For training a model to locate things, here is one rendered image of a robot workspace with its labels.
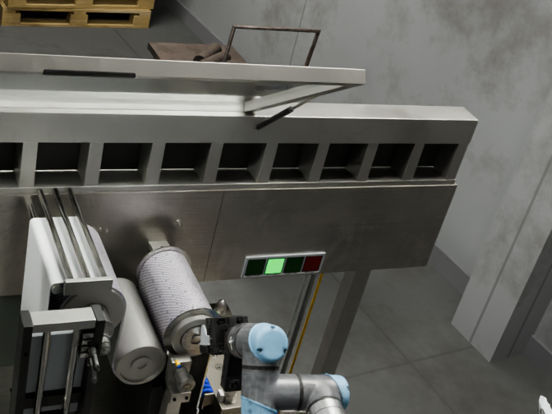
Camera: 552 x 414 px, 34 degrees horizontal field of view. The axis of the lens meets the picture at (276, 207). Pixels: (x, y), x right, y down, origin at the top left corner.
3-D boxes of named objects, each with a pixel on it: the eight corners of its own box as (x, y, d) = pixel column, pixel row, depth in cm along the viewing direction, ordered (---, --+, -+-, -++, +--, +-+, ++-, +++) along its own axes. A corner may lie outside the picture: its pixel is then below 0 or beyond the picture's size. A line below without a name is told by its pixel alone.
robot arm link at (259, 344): (254, 366, 174) (255, 322, 175) (232, 363, 184) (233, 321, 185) (290, 366, 177) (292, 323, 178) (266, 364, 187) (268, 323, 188)
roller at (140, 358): (112, 388, 208) (120, 348, 202) (88, 316, 227) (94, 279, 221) (162, 381, 213) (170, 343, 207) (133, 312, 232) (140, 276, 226)
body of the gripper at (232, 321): (234, 315, 203) (256, 315, 192) (236, 353, 202) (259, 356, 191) (203, 318, 200) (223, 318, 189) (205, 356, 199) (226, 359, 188)
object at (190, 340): (187, 325, 205) (216, 327, 209) (185, 319, 206) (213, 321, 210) (177, 351, 208) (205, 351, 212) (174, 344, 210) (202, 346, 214)
